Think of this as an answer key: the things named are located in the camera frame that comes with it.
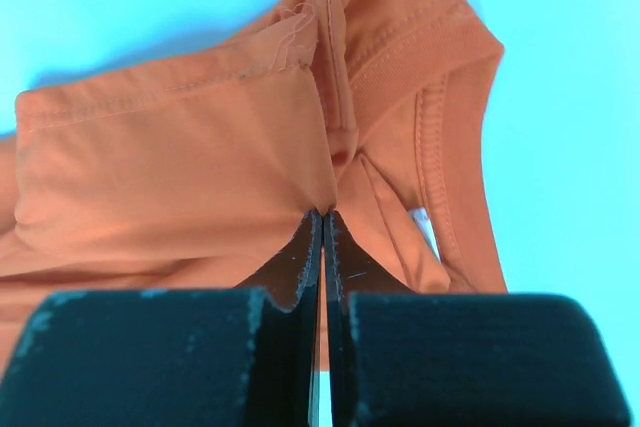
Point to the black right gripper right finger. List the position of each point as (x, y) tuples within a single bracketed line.
[(399, 358)]

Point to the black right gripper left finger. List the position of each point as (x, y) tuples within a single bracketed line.
[(245, 356)]

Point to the orange t shirt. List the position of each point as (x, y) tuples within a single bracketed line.
[(194, 170)]

